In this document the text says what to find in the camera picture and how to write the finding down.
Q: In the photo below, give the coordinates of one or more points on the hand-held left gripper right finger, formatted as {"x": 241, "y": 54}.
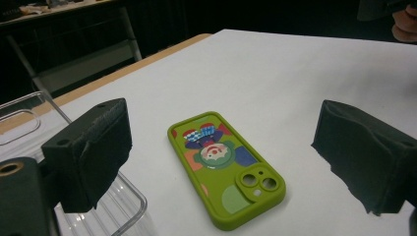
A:
{"x": 370, "y": 157}

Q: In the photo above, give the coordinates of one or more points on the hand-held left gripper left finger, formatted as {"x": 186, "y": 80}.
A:
{"x": 88, "y": 154}

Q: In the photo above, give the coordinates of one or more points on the clear plastic tray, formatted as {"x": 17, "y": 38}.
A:
{"x": 19, "y": 131}

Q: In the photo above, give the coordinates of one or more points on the green cartoon phone case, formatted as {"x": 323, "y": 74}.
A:
{"x": 216, "y": 183}

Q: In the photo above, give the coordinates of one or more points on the white table cover sheet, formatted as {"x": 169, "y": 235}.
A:
{"x": 262, "y": 82}

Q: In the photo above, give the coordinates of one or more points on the white metal frame table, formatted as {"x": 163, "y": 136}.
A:
{"x": 85, "y": 62}

